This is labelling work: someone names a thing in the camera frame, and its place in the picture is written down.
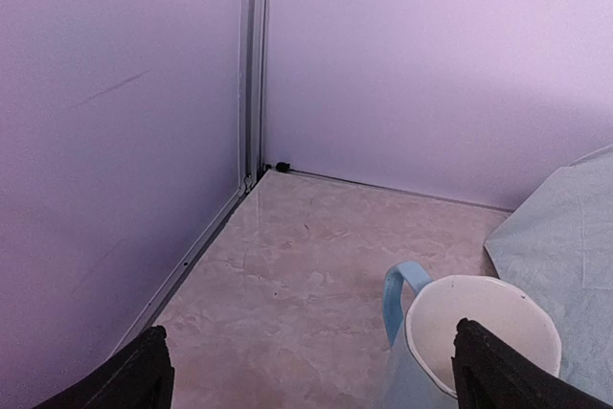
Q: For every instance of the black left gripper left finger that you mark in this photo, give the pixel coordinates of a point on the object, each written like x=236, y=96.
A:
x=140, y=375

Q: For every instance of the mint green black umbrella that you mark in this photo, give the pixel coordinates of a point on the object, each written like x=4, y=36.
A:
x=557, y=247

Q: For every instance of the aluminium corner post left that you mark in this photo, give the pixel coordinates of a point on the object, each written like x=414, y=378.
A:
x=251, y=92

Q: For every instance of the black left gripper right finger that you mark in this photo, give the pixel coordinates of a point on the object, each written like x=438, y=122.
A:
x=488, y=373

